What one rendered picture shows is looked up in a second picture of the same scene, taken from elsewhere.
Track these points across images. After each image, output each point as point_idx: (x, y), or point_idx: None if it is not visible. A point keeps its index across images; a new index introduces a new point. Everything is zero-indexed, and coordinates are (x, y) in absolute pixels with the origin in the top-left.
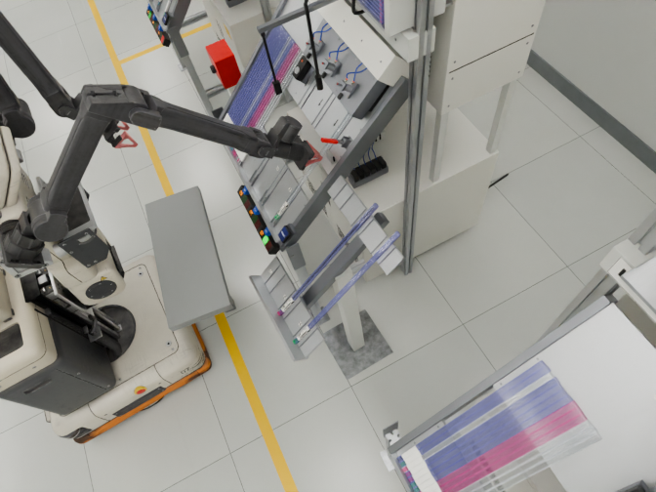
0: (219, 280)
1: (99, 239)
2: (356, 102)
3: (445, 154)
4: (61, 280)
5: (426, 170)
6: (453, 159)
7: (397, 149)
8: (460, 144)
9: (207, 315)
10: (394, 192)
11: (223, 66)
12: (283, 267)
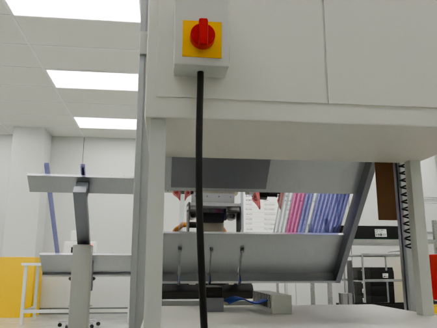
0: (166, 300)
1: (188, 215)
2: None
3: (192, 322)
4: None
5: (177, 317)
6: (173, 323)
7: (240, 315)
8: (199, 327)
9: None
10: (164, 311)
11: (431, 264)
12: (119, 254)
